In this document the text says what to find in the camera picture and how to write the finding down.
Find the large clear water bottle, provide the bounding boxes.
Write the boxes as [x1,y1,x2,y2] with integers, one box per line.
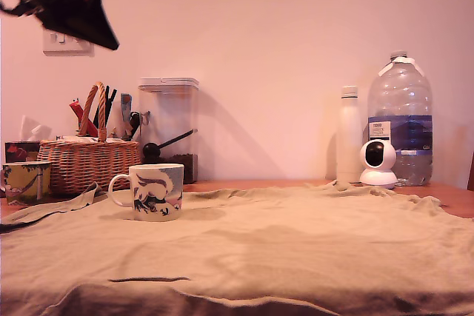
[367,50,434,187]

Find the clear coffee storage container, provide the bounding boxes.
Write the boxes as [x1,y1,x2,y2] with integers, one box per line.
[138,77,200,185]

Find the black kitchen utensil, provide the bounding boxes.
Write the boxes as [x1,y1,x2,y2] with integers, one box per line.
[92,85,118,129]

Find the paper packets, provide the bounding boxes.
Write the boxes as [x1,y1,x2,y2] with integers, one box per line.
[55,133,127,144]

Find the green yellow cartoon mug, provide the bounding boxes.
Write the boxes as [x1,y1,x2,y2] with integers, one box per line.
[0,161,52,206]

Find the black handled kitchen tool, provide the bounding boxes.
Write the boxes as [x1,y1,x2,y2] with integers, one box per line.
[127,110,143,141]

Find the small white round camera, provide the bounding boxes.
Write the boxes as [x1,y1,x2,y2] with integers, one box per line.
[358,139,399,190]

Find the white mug with blue print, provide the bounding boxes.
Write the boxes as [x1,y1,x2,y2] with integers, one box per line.
[108,163,185,223]

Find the red kitchen utensil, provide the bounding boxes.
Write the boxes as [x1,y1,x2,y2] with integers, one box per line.
[69,98,99,136]

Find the white insulated bottle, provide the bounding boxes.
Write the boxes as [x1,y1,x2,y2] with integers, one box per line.
[335,85,364,184]

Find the dark floral tissue box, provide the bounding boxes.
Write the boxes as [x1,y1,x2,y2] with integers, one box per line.
[4,141,41,164]

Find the blue and orange kitchen tool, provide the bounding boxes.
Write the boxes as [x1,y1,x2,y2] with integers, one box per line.
[120,93,133,127]

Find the black coffee scoop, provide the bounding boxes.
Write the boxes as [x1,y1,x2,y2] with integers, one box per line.
[142,129,199,164]

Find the white wall socket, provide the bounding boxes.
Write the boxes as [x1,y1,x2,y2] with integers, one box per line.
[42,29,95,58]

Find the wicker basket with handle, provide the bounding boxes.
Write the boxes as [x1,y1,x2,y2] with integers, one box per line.
[36,81,142,195]

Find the beige cloth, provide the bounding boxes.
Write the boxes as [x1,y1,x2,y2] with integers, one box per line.
[0,179,474,316]

